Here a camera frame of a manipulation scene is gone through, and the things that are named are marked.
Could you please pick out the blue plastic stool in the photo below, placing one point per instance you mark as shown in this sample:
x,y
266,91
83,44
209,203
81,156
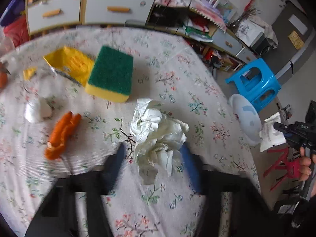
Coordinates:
x,y
261,76

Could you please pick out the large orange peel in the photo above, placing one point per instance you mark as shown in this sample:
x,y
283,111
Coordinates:
x,y
61,135

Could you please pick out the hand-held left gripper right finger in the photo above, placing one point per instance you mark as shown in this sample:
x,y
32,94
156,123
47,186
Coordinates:
x,y
191,167

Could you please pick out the white cloth cover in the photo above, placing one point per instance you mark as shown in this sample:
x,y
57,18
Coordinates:
x,y
271,32

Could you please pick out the yellow wrapper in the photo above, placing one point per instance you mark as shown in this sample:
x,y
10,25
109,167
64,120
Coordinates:
x,y
69,63

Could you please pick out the silver foil snack bag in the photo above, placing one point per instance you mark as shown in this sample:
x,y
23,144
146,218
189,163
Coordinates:
x,y
271,133

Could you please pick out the narrow white drawer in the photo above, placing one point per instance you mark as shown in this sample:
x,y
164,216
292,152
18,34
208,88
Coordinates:
x,y
246,55

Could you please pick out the white appliance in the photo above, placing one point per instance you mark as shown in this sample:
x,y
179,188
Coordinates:
x,y
246,33

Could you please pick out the pile of folded bags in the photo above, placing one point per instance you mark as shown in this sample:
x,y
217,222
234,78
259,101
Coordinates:
x,y
197,30

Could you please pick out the red plastic bag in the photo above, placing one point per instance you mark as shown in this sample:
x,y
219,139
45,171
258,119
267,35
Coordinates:
x,y
17,32

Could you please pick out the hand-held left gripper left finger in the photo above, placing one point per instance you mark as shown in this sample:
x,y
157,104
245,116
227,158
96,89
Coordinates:
x,y
114,165

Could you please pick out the small yellow wrapper scrap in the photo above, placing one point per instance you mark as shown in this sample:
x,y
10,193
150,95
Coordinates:
x,y
29,72

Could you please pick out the map poster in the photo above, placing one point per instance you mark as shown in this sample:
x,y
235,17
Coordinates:
x,y
229,9

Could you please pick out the yellow wall sticker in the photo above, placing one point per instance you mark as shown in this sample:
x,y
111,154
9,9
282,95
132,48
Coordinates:
x,y
295,39

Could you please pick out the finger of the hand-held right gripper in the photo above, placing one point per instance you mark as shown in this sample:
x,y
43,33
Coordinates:
x,y
281,128

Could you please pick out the floral tablecloth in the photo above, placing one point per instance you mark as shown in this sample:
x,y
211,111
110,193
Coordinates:
x,y
172,91

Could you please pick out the purple cloth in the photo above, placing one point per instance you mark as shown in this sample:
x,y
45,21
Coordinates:
x,y
12,7

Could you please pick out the white crumpled wrapper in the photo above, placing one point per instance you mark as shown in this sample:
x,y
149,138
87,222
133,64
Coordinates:
x,y
37,108

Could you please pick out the pink cloth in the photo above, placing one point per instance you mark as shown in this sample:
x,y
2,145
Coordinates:
x,y
212,17

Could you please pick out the yellow wooden cabinet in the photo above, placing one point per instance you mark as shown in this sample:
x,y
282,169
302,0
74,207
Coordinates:
x,y
82,7

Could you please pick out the red plastic stool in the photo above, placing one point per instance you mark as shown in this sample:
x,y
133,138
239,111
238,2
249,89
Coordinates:
x,y
284,164

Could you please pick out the dried branches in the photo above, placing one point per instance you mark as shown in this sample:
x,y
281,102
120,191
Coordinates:
x,y
244,17

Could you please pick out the person's right hand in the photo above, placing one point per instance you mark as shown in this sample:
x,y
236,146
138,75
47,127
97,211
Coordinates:
x,y
305,165

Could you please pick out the green yellow sponge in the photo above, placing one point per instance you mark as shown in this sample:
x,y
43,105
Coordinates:
x,y
111,71

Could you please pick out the white paper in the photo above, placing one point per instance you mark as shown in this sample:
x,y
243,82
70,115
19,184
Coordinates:
x,y
153,128

